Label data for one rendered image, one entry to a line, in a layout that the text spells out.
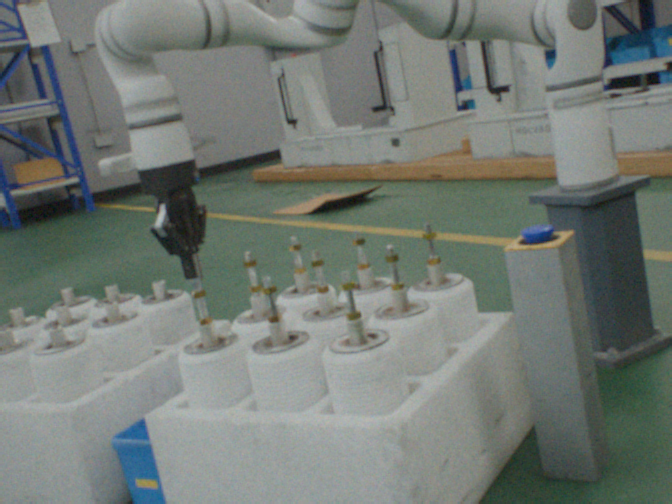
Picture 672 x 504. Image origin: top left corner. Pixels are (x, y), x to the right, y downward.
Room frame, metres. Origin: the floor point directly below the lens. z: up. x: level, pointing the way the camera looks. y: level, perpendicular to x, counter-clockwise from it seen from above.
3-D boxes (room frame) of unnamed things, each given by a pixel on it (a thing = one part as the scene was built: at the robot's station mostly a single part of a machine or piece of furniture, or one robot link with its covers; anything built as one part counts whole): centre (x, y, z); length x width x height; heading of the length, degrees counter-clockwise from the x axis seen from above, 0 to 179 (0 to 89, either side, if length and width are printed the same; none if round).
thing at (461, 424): (1.12, 0.03, 0.09); 0.39 x 0.39 x 0.18; 57
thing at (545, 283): (1.03, -0.25, 0.16); 0.07 x 0.07 x 0.31; 57
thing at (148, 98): (1.10, 0.20, 0.63); 0.09 x 0.07 x 0.15; 37
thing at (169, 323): (1.46, 0.33, 0.16); 0.10 x 0.10 x 0.18
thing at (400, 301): (1.06, -0.07, 0.26); 0.02 x 0.02 x 0.03
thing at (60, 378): (1.26, 0.45, 0.16); 0.10 x 0.10 x 0.18
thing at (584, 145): (1.42, -0.44, 0.39); 0.09 x 0.09 x 0.17; 28
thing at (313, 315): (1.12, 0.03, 0.25); 0.08 x 0.08 x 0.01
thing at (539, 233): (1.03, -0.25, 0.32); 0.04 x 0.04 x 0.02
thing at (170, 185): (1.09, 0.20, 0.46); 0.08 x 0.08 x 0.09
